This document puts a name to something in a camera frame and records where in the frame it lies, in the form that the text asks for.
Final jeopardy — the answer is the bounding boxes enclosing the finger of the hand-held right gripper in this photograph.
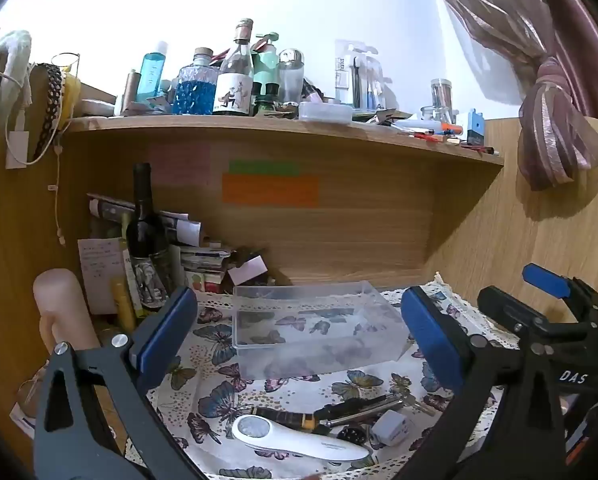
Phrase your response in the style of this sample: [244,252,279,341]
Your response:
[522,262,598,332]
[477,285,536,337]

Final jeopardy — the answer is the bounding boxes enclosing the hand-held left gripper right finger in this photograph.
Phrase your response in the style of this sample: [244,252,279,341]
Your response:
[400,286,567,480]

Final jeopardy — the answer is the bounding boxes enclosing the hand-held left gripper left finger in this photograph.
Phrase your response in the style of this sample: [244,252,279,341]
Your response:
[33,286,211,480]

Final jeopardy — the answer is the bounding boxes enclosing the clear plastic container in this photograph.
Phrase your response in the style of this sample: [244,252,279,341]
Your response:
[232,280,411,381]

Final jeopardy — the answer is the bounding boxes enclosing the yellow tube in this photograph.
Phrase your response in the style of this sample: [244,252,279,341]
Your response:
[110,280,138,334]

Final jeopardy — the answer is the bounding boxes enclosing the stack of small boxes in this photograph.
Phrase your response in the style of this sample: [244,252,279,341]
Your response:
[178,242,236,295]

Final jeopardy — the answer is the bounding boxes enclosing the white paper note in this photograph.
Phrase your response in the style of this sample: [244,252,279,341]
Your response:
[77,237,126,316]

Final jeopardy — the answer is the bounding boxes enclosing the dark wine bottle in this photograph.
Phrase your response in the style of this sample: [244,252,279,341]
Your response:
[125,162,173,311]

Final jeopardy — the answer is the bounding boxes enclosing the rolled magazines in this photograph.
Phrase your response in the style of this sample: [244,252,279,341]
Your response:
[86,192,205,247]

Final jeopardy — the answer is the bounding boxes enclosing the white cube adapter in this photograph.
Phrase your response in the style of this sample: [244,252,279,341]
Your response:
[370,409,411,447]

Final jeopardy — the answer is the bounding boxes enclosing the pink pillar candle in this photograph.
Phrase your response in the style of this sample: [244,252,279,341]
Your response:
[33,268,100,357]

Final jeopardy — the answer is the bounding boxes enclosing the round black object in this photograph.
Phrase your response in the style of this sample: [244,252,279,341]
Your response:
[338,425,371,447]

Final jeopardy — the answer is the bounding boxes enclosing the butterfly print tablecloth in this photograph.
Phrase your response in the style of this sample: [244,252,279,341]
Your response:
[124,272,522,480]

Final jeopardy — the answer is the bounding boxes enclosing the white handheld device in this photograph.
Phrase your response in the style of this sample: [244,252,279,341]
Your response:
[231,414,371,464]

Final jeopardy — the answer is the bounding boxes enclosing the pink sticky note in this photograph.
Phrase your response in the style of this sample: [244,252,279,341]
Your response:
[148,142,212,187]

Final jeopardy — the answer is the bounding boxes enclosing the small blue box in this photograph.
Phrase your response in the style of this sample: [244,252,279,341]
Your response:
[466,108,486,147]

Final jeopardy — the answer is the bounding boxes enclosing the orange sticky note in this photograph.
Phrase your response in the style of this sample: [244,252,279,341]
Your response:
[222,174,320,206]

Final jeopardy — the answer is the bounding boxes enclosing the green sticky note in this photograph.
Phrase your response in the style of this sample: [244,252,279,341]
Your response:
[228,161,300,177]

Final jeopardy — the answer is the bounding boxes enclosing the white marker with orange cap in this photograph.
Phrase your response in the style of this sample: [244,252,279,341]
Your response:
[394,118,463,136]

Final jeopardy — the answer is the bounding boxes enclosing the glass jar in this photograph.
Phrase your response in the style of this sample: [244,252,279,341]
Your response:
[430,78,454,121]

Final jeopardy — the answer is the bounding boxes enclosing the purple striped curtain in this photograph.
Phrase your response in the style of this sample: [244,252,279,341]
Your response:
[421,0,598,192]

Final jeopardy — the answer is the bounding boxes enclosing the wooden shelf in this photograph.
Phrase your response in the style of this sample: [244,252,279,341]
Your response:
[61,114,506,167]

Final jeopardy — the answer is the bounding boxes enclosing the brown tube bottle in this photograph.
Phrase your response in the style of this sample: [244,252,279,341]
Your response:
[121,71,140,114]

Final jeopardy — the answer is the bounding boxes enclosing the blue glass bottle with cork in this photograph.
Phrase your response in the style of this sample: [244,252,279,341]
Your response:
[172,47,220,116]

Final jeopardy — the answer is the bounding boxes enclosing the flat clear plastic box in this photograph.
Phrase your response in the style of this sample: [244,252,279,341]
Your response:
[297,101,354,124]

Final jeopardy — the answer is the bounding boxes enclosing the teal liquid bottle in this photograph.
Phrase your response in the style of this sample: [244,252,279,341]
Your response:
[136,41,170,104]

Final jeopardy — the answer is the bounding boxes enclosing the black patterned headband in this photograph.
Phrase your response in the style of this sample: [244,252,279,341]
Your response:
[31,63,64,162]

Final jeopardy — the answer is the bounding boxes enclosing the yellow headband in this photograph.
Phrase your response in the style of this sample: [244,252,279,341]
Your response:
[61,72,82,122]

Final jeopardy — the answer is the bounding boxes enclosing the clear bottle with white label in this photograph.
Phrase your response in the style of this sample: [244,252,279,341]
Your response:
[212,18,256,117]

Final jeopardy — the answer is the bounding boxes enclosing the toothbrush package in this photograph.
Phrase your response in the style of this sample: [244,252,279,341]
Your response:
[334,40,383,111]

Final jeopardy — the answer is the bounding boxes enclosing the clear bottle with silver cap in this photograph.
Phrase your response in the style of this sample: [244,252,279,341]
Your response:
[277,48,306,106]

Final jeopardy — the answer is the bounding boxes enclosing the mint green pump bottle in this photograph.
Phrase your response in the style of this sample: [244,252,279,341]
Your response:
[253,32,283,100]

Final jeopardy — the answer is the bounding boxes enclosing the white fluffy cloth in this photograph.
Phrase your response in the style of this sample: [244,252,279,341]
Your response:
[0,30,33,128]

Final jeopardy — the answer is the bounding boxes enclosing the black handled screwdriver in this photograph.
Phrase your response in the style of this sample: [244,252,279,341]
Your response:
[313,394,391,424]

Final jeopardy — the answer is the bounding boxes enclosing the striped brown handle tool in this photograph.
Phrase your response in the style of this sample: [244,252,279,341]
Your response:
[251,406,331,434]

